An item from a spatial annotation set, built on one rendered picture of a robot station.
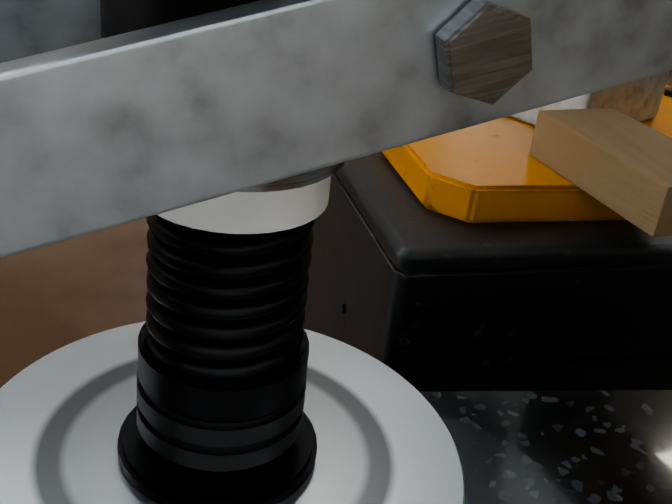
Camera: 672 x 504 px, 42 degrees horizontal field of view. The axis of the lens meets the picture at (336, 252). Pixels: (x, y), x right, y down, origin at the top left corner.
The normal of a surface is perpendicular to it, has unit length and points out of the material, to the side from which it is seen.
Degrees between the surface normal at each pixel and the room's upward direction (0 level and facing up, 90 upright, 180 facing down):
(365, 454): 0
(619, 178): 90
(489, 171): 0
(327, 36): 90
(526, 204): 90
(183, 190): 90
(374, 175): 0
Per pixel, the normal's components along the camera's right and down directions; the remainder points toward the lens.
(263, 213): 0.38, 0.47
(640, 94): 0.69, 0.40
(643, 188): -0.92, 0.09
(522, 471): 0.11, -0.88
